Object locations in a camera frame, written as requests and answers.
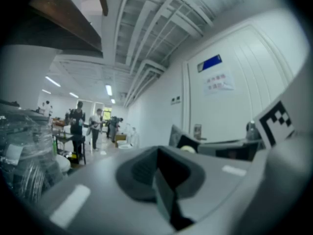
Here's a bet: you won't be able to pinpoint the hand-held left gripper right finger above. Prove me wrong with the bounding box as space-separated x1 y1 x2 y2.
157 146 256 235

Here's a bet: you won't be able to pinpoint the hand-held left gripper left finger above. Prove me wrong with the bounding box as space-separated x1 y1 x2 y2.
36 145 178 235

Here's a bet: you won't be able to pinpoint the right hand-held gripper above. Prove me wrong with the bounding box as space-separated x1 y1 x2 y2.
241 55 313 235

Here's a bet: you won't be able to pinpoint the cardboard box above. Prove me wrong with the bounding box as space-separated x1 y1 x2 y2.
114 134 127 148

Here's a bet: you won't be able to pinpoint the pale round roll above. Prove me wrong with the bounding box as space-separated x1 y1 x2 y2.
180 145 198 154

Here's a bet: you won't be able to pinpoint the black table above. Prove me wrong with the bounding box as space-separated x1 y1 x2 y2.
52 133 87 165

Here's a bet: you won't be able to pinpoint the gray rounded bottle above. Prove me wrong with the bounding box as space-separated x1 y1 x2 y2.
245 120 258 141

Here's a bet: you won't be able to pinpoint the clear plastic-wrapped bundle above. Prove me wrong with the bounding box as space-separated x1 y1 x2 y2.
0 111 65 203

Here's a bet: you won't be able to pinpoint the white door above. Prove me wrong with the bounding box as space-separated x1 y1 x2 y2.
187 24 294 141

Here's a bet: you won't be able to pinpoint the white paper notice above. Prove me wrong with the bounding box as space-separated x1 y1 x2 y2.
203 70 235 95

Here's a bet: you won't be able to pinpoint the white ceiling pipes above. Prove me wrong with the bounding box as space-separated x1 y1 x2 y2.
123 59 167 108

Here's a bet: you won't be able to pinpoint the blue door sign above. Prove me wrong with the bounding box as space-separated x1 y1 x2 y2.
197 54 223 72

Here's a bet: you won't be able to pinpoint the dark wooden beam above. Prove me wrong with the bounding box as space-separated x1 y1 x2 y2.
28 0 103 52

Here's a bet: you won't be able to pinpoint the metal door handle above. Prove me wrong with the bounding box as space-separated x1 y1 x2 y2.
194 123 207 141

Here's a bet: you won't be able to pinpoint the white ceiling cable tray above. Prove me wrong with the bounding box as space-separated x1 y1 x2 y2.
114 0 213 68

